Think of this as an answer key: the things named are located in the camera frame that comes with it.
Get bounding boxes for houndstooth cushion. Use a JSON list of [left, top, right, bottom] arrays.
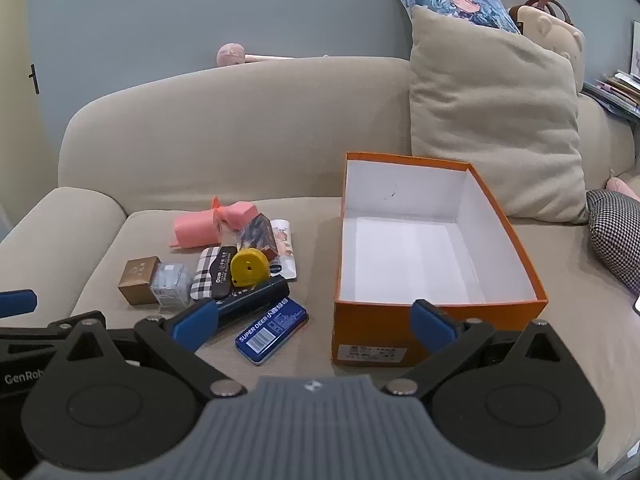
[[586, 189, 640, 296]]

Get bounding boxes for beige fabric sofa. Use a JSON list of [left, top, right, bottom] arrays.
[[0, 55, 640, 480]]

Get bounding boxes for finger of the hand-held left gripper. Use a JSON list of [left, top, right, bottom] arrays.
[[0, 312, 76, 343], [0, 289, 38, 319]]

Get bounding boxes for stack of books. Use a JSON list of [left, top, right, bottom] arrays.
[[582, 69, 640, 121]]

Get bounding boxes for orange cardboard box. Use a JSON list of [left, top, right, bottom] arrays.
[[331, 151, 549, 368]]

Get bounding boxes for gold brown small box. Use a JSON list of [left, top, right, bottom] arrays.
[[118, 256, 162, 306]]

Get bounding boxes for blue tin case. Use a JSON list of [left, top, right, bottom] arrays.
[[234, 297, 309, 364]]

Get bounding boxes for plaid pattern case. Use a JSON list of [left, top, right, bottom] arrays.
[[190, 246, 239, 302]]

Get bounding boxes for pink foam block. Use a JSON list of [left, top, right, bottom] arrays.
[[170, 211, 223, 249]]

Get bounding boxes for white printed card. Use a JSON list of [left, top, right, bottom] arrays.
[[629, 20, 640, 78]]

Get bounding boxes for blue anime print pillow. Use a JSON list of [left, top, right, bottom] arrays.
[[390, 0, 523, 36]]

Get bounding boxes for beige throw pillow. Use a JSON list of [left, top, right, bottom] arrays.
[[409, 5, 590, 225]]

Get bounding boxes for white tube peach print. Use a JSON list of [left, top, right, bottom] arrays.
[[270, 218, 301, 281]]

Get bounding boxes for cream door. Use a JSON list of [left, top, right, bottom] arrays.
[[0, 0, 58, 241]]

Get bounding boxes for dark blue cylinder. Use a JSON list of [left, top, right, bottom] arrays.
[[215, 277, 291, 322]]

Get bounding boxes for beige bear shaped bag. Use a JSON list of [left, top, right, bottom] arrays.
[[515, 5, 587, 93]]

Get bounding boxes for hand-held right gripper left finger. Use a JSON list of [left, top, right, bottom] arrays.
[[64, 299, 248, 400]]

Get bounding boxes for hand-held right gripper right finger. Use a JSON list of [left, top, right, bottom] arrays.
[[382, 299, 576, 398]]

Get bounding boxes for clear plastic box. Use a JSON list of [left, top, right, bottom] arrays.
[[150, 262, 194, 309]]

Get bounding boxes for brown bag handle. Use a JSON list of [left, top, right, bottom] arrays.
[[507, 0, 573, 26]]

